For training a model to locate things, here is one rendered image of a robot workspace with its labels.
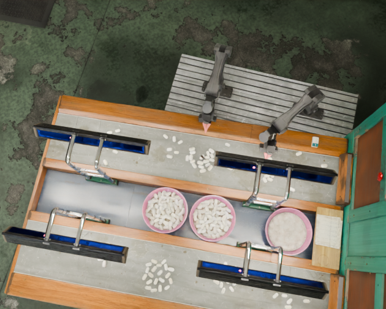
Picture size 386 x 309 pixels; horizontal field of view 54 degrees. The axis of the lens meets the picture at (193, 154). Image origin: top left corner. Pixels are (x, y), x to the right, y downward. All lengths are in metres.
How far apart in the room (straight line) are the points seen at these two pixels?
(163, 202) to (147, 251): 0.30
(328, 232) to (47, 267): 1.61
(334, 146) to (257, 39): 1.46
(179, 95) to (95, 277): 1.23
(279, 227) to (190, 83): 1.08
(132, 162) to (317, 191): 1.13
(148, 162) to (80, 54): 1.57
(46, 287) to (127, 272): 0.45
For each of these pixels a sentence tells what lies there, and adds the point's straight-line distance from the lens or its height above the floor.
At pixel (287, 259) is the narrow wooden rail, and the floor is 0.76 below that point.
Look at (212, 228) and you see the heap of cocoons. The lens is 2.26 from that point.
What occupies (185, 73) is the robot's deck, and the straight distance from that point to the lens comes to 2.60.
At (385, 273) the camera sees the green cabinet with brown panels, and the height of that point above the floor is 1.30.
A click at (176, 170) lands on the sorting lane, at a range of 2.30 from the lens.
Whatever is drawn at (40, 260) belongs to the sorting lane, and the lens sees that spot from 2.42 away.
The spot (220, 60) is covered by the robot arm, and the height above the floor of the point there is 1.09.
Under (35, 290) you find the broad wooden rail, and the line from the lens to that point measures 2.41.
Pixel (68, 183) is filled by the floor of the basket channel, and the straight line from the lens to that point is 2.49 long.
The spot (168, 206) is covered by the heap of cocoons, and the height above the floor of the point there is 0.74.
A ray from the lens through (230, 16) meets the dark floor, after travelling 3.64.
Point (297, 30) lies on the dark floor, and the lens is 3.65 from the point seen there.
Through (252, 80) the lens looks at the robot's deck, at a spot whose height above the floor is 0.65.
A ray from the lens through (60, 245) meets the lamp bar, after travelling 2.00.
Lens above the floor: 2.98
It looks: 75 degrees down
